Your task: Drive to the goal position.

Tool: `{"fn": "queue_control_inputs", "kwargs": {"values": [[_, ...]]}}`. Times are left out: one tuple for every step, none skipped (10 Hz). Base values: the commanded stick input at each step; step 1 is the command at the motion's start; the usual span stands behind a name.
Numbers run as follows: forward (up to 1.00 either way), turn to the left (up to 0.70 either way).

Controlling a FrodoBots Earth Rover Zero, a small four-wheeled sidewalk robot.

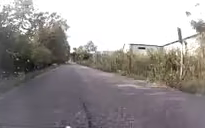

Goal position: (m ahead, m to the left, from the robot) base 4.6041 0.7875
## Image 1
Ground grey asphalt road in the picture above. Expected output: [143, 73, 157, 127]
[0, 63, 205, 128]

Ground overgrown weeds and bushes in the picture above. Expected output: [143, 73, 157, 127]
[77, 20, 205, 97]

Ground distant clump of trees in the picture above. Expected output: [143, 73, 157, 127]
[70, 40, 98, 63]

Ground road sign on pole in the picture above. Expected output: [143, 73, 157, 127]
[176, 27, 188, 81]

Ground dry grass verge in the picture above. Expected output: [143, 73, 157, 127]
[0, 64, 59, 101]

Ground row of trees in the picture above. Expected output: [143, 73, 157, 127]
[0, 0, 71, 84]

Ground pale flat-roofed building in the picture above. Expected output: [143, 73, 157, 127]
[122, 31, 205, 57]

